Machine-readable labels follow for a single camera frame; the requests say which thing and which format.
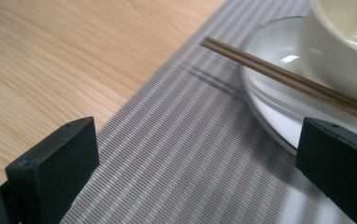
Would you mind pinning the white cup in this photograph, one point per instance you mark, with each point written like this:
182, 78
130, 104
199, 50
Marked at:
332, 62

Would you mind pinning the grey striped placemat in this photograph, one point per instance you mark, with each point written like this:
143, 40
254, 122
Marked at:
182, 155

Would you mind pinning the white saucer plate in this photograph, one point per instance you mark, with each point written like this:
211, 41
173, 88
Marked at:
273, 93

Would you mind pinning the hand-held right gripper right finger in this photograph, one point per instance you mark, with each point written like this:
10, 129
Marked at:
341, 168

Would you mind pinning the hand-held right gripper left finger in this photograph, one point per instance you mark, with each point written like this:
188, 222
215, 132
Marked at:
52, 177

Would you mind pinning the brown wooden chopstick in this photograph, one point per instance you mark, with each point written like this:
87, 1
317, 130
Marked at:
260, 60
257, 66

